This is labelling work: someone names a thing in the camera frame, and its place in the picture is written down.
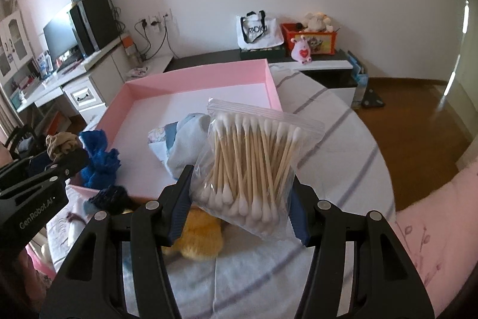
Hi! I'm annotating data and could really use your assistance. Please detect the black keyboard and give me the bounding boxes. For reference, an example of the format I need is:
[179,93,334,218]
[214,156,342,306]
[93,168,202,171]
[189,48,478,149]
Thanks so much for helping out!
[58,55,88,71]

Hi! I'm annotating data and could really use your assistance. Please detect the black flat floor object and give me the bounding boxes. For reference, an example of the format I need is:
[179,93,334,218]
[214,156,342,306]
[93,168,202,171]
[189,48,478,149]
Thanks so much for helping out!
[360,88,385,108]

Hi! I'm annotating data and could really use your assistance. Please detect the bag of cotton swabs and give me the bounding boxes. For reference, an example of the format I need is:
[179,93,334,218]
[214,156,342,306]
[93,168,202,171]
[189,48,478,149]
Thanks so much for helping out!
[190,98,325,241]

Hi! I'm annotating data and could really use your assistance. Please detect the red storage box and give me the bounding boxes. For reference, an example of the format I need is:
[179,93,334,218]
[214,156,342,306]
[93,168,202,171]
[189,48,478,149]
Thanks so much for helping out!
[281,22,338,56]

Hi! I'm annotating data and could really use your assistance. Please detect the blue knitted cloth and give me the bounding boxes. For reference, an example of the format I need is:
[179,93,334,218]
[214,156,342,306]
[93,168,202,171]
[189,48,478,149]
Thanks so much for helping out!
[79,129,122,190]

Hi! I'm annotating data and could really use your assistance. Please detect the cream plush toy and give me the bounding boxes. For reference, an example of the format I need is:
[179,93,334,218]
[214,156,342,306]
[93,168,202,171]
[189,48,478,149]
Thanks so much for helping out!
[297,10,333,33]

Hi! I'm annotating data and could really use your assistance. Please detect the orange bottle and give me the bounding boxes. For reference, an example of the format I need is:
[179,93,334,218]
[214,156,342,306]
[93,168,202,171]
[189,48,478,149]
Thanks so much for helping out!
[123,34,136,62]

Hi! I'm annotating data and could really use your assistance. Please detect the black computer tower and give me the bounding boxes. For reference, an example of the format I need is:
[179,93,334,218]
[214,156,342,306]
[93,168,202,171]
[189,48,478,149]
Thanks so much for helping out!
[69,0,118,56]

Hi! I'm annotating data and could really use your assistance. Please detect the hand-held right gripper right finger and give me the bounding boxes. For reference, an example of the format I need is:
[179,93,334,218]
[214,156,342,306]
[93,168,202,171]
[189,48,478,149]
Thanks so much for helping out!
[287,177,436,319]

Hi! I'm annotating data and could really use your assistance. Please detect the white tote bag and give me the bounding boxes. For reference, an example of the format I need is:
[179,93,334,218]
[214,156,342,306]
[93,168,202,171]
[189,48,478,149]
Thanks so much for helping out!
[236,10,286,51]

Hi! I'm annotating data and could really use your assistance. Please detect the brown scrunchie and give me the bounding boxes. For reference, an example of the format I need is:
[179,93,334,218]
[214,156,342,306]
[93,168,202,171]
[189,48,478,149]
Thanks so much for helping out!
[45,132,81,160]

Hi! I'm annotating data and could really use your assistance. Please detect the dark navy knitted hat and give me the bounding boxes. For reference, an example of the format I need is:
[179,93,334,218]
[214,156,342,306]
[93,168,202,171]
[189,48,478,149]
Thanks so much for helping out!
[88,185,131,215]

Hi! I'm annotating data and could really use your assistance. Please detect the dark green flat box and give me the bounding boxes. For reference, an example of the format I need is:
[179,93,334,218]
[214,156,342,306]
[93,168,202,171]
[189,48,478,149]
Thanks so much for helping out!
[239,44,288,60]

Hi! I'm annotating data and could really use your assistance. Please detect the pink cardboard box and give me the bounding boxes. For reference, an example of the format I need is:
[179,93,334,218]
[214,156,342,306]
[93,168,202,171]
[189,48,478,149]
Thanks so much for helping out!
[67,58,282,204]

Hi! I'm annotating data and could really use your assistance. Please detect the black computer monitor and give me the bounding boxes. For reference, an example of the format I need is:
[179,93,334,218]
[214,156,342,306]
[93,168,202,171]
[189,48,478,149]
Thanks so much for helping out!
[43,3,81,62]

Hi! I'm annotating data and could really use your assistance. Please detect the yellow knitted cloth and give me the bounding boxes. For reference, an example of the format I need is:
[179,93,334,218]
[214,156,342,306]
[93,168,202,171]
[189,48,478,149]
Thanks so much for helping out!
[162,207,225,260]

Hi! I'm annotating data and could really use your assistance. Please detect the pink plush toy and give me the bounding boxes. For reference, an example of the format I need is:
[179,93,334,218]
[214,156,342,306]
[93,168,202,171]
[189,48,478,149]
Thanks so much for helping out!
[290,36,313,65]

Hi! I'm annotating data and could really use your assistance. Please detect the white glass-door cabinet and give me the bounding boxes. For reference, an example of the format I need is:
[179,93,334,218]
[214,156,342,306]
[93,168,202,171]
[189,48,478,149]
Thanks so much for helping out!
[0,10,32,80]

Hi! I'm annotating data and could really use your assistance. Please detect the pale pink floral quilt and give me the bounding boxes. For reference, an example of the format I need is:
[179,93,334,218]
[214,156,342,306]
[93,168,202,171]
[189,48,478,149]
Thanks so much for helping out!
[394,160,478,305]

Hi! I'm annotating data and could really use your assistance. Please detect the light blue printed cloth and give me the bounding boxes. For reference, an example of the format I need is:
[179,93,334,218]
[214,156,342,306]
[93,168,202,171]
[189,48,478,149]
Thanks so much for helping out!
[147,113,212,179]

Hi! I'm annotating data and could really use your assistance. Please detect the black office chair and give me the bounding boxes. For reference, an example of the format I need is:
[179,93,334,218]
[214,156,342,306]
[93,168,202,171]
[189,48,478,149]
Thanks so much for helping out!
[2,123,40,155]

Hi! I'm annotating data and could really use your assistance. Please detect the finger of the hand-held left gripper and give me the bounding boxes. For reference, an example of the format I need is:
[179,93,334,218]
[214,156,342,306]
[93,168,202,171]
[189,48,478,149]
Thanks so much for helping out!
[45,147,90,181]
[0,152,50,179]

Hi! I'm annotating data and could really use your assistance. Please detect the white desk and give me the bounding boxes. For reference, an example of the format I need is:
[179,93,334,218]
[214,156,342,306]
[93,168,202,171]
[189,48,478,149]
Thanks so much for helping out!
[11,39,131,125]

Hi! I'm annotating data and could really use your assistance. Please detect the stack of books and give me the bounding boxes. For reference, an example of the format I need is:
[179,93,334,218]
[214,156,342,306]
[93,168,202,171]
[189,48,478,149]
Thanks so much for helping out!
[11,74,42,106]

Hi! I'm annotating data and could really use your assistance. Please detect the black power cables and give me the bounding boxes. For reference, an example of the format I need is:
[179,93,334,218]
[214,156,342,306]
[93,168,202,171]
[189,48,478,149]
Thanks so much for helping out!
[132,20,180,62]

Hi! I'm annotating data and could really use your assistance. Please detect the blue book stack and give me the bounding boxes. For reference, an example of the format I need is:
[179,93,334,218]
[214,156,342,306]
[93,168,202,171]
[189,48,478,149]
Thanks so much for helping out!
[347,50,370,106]

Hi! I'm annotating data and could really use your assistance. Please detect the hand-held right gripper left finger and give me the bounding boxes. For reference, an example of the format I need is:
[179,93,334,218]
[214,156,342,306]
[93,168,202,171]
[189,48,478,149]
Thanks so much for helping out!
[39,165,195,319]

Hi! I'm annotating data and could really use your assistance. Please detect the blue and white packet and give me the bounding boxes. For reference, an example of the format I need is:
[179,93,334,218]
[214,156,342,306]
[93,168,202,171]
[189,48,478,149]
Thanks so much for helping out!
[37,52,53,77]

